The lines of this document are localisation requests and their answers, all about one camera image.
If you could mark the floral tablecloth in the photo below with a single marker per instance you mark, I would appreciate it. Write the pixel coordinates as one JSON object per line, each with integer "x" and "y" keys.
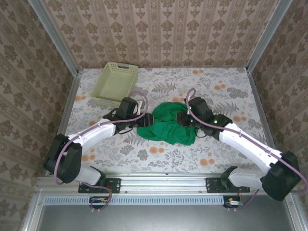
{"x": 168, "y": 79}

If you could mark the pale yellow plastic basket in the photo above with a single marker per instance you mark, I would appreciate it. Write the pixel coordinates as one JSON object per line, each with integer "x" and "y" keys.
{"x": 115, "y": 81}

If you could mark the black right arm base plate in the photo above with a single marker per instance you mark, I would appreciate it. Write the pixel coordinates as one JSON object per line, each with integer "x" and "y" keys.
{"x": 211, "y": 185}

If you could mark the green t-shirt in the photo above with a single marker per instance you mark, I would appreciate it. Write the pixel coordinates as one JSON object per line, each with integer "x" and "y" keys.
{"x": 166, "y": 130}

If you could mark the grey metal panel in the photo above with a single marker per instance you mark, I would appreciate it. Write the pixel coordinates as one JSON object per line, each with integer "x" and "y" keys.
{"x": 163, "y": 219}

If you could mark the aluminium mounting rail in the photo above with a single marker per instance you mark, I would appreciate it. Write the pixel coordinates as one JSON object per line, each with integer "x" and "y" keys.
{"x": 163, "y": 183}

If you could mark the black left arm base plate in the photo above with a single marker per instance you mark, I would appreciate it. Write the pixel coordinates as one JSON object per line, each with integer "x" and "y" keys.
{"x": 115, "y": 185}

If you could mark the small connector board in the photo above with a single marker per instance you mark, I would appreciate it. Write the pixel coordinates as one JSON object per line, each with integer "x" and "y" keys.
{"x": 233, "y": 202}
{"x": 98, "y": 201}

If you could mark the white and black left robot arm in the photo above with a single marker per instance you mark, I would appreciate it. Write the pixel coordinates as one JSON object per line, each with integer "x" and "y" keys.
{"x": 96, "y": 133}

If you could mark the aluminium table side rail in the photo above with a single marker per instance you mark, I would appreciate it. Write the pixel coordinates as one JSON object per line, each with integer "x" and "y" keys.
{"x": 258, "y": 101}
{"x": 69, "y": 101}

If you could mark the aluminium frame post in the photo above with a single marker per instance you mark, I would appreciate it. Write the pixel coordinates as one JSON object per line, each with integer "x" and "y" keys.
{"x": 55, "y": 38}
{"x": 267, "y": 36}

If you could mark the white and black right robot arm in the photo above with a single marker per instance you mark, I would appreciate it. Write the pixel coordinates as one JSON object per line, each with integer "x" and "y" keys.
{"x": 245, "y": 144}

